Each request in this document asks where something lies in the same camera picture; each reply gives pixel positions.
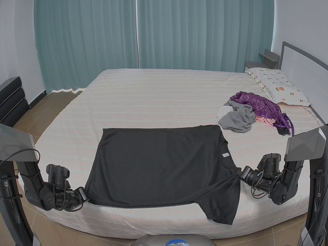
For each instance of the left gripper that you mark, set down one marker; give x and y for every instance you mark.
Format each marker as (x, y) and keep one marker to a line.
(76, 197)

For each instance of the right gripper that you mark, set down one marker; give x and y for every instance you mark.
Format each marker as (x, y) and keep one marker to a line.
(249, 177)

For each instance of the black T-shirt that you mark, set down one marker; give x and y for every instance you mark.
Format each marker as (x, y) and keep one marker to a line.
(158, 168)

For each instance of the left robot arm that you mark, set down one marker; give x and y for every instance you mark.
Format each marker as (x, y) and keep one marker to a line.
(15, 142)

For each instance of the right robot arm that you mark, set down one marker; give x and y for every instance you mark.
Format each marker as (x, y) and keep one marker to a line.
(305, 145)

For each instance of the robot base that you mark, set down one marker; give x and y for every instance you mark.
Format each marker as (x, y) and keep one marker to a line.
(171, 241)

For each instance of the bed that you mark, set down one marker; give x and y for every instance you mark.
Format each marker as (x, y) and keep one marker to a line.
(153, 99)

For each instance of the grey knit garment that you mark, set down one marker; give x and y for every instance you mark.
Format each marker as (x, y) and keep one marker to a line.
(237, 120)

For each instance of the pink garment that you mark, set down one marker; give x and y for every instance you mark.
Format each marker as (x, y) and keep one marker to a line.
(264, 120)

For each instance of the white garment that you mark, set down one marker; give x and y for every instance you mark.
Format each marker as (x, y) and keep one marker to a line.
(222, 112)

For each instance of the purple satin garment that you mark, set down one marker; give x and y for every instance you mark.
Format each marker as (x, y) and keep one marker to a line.
(260, 105)

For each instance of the white printed pillow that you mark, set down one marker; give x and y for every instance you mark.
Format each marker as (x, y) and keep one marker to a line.
(278, 84)

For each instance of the grey bedside table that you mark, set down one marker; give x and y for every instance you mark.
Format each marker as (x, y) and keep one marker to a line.
(261, 63)

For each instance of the black chest of drawers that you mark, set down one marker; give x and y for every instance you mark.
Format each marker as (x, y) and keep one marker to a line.
(11, 99)

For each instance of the blue-green curtain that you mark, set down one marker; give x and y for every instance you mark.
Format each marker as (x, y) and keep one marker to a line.
(205, 27)
(87, 34)

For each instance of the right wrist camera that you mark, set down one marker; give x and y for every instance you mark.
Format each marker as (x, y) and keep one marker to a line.
(271, 164)

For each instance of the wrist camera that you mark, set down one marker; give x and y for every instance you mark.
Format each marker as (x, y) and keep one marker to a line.
(57, 174)
(271, 164)

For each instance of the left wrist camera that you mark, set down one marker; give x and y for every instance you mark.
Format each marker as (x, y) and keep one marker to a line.
(57, 174)

